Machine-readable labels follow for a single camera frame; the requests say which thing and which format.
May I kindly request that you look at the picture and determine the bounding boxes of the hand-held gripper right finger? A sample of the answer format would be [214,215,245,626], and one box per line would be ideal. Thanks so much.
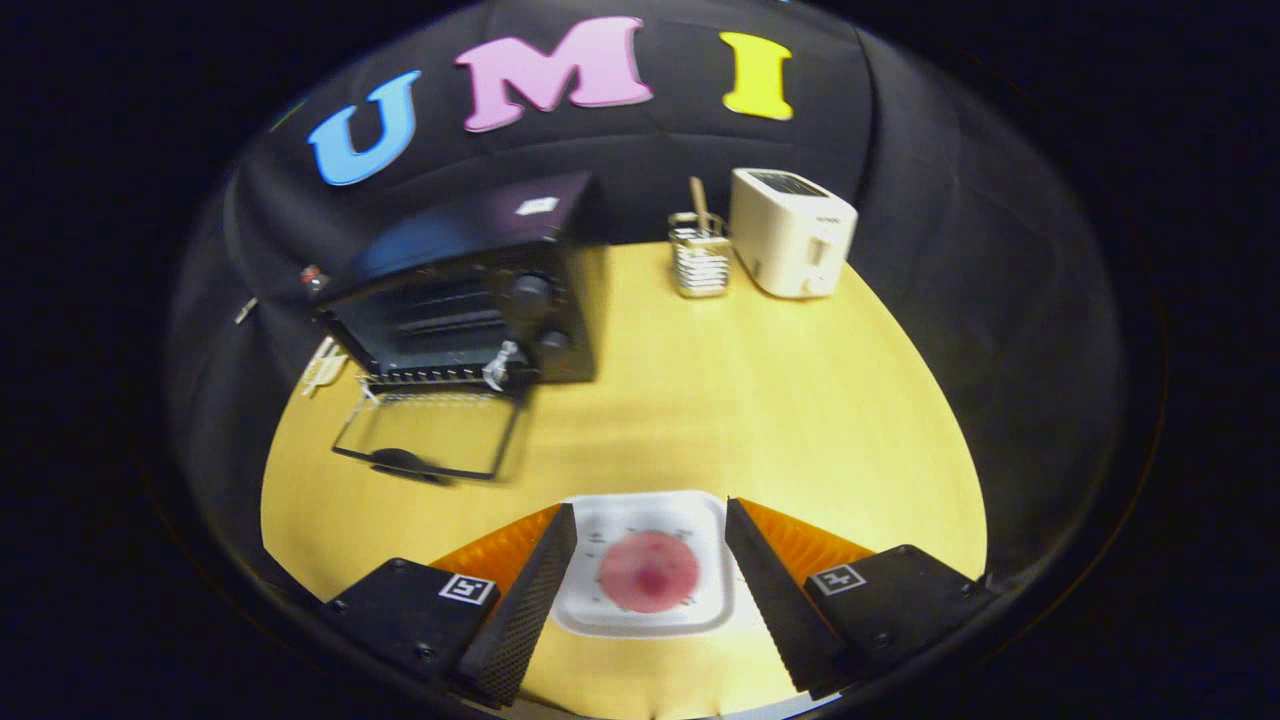
[725,497,1001,701]

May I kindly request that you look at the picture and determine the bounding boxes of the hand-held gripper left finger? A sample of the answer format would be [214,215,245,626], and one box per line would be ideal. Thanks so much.
[325,503,579,709]

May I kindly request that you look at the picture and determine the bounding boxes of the white square plate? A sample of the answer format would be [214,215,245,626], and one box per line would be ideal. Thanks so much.
[550,490,738,639]

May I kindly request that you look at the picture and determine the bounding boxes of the red meat slice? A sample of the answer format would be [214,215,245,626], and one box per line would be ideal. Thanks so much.
[598,530,701,614]

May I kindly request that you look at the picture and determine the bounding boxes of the black toaster oven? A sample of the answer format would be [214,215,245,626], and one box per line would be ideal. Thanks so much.
[308,172,609,486]

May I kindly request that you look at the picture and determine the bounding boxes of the white pop-up toaster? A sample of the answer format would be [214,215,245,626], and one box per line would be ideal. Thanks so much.
[728,167,859,299]

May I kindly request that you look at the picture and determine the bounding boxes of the white paper packet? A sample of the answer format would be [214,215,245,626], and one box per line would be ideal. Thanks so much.
[300,337,351,396]

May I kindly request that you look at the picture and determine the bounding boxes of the black backdrop cloth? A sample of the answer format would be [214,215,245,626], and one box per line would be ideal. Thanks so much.
[165,0,1126,601]

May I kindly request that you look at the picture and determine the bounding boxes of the white cord tie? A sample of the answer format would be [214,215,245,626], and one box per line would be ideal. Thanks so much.
[483,340,526,393]

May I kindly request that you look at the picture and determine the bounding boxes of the metal wire utensil holder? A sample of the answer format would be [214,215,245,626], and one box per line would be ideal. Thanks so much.
[668,212,733,299]

